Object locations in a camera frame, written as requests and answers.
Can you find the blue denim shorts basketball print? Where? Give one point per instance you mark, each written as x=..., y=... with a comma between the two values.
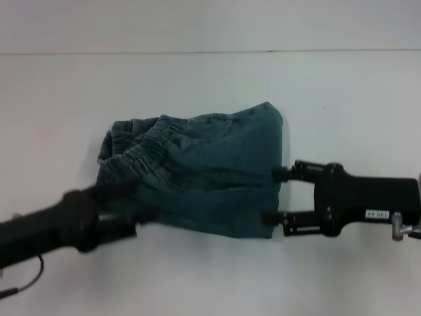
x=223, y=171

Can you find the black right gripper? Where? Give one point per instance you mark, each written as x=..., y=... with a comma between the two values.
x=361, y=197

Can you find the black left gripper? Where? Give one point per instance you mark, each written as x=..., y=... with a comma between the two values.
x=49, y=224

